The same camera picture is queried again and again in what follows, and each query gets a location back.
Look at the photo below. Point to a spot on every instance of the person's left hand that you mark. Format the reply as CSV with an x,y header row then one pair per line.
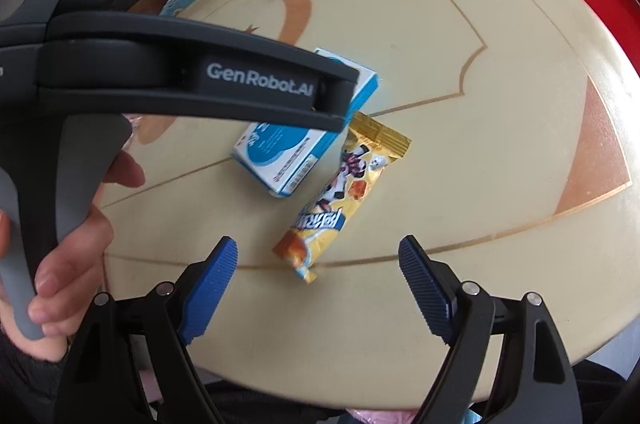
x,y
75,264

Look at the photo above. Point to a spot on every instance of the person's left forearm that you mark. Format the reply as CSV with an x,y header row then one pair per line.
x,y
25,384

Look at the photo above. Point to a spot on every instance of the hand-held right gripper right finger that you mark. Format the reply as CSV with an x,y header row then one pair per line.
x,y
427,294

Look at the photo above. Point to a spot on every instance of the yellow snack wrapper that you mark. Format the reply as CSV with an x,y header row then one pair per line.
x,y
330,199

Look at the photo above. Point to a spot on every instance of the person's black trouser leg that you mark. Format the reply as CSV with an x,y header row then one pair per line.
x,y
600,396

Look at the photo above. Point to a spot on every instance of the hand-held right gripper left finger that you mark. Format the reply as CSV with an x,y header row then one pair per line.
x,y
207,294

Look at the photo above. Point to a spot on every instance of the beige round table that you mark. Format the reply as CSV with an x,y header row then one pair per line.
x,y
450,104

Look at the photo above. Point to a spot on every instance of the blue and white carton box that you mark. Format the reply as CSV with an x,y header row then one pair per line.
x,y
280,154

